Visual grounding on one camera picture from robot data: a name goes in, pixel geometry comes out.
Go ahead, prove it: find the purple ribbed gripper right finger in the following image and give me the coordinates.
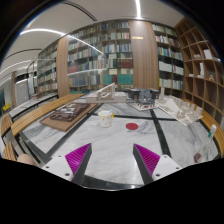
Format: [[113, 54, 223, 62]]
[[133, 144, 160, 185]]

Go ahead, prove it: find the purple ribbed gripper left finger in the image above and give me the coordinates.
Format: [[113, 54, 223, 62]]
[[65, 143, 92, 185]]

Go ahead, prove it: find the clear plastic water bottle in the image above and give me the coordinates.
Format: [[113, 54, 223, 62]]
[[194, 124, 217, 163]]

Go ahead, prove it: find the red round coaster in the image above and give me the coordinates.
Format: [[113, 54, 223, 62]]
[[126, 123, 138, 130]]

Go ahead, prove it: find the brown architectural model on board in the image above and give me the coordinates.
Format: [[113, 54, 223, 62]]
[[40, 102, 97, 132]]

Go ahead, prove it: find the dark architectural building model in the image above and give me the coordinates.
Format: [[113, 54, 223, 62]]
[[128, 88, 160, 111]]

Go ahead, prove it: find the white terraced site model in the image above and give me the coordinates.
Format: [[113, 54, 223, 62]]
[[156, 90, 203, 126]]

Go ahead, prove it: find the white architectural building model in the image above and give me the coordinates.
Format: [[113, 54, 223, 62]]
[[86, 83, 127, 103]]

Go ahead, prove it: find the wooden curved bench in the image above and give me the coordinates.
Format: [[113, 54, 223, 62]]
[[1, 93, 84, 162]]

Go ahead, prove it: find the left bookshelf with books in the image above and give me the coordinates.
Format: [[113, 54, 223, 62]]
[[37, 41, 57, 95]]

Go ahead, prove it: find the tall bookshelf with books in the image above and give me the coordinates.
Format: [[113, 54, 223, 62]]
[[67, 20, 134, 93]]

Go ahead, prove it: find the wooden cubby shelf unit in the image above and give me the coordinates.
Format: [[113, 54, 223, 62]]
[[175, 17, 224, 126]]

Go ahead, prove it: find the right bookshelf with books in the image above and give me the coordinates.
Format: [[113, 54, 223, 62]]
[[152, 23, 184, 98]]

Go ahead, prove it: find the white mug with yellow handle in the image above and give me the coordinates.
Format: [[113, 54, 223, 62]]
[[98, 110, 114, 128]]

